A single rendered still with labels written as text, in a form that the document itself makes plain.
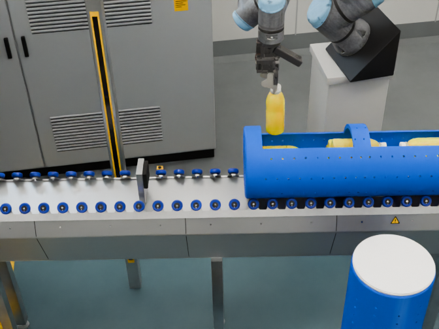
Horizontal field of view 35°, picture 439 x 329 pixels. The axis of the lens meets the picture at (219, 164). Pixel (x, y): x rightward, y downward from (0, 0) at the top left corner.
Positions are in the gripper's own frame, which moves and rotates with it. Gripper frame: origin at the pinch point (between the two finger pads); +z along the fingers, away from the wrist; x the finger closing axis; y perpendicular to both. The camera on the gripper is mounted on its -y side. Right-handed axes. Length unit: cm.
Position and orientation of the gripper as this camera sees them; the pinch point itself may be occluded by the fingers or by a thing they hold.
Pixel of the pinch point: (275, 87)
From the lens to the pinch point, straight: 255.4
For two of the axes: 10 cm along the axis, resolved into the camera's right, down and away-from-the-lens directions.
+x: 0.0, 6.4, -7.7
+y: -10.0, 0.2, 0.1
